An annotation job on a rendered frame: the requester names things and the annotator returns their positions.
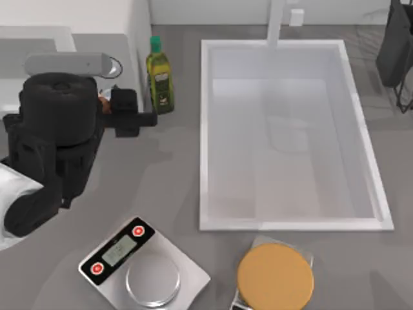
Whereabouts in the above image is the white tall tap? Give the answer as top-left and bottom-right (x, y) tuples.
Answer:
(266, 0), (285, 50)

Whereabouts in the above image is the black rack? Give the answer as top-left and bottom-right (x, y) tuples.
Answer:
(375, 0), (413, 114)

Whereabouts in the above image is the white wall socket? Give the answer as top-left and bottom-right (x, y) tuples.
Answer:
(290, 8), (305, 27)

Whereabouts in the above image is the green bottle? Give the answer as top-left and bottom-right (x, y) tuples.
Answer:
(145, 36), (176, 115)

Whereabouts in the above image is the white sink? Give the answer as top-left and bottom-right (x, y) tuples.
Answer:
(198, 39), (396, 233)

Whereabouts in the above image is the pale grey rounded box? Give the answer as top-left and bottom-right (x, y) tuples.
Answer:
(25, 52), (124, 80)

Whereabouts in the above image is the silver kitchen scale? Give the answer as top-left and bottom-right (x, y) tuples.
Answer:
(77, 216), (212, 310)

